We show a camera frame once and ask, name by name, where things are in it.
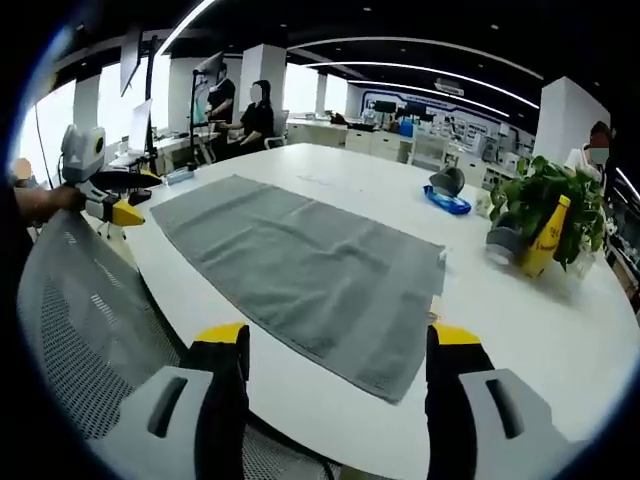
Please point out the monitor on black stand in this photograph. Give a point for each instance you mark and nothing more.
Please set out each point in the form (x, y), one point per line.
(202, 90)
(131, 65)

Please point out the person's left hand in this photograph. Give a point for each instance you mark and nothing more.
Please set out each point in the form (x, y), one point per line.
(55, 200)

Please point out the yellow bottle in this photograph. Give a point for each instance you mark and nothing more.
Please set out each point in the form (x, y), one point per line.
(545, 240)

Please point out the grey neck pillow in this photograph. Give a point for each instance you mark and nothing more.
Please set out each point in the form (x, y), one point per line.
(449, 180)

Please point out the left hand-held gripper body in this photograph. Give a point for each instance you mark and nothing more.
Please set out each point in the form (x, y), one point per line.
(82, 150)

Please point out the white office chair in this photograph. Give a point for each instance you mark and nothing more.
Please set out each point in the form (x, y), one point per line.
(275, 141)

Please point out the white table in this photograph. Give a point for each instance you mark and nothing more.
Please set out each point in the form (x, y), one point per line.
(500, 330)

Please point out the blue wipes packet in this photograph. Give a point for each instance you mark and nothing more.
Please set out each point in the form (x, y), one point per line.
(447, 200)

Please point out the grey mesh office chair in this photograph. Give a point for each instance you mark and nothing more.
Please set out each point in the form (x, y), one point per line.
(90, 320)

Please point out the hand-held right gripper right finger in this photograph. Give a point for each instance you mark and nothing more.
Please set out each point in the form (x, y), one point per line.
(480, 430)

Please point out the green potted plant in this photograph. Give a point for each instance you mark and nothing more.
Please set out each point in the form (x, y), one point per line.
(550, 200)

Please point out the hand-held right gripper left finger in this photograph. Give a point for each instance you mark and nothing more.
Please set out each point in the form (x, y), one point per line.
(170, 430)

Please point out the light blue box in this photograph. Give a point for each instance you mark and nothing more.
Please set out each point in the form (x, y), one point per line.
(180, 176)

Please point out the grey towel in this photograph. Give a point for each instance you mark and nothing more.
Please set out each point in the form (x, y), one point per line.
(310, 270)

